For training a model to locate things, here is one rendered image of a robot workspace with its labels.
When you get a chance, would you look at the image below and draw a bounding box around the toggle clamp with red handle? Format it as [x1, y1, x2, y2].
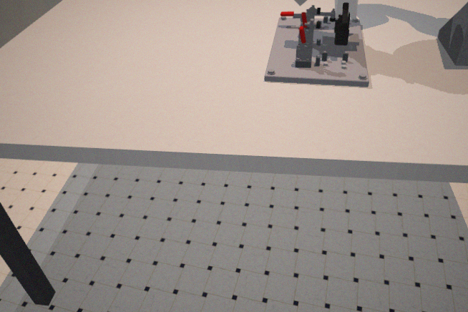
[281, 9, 336, 26]
[296, 19, 321, 68]

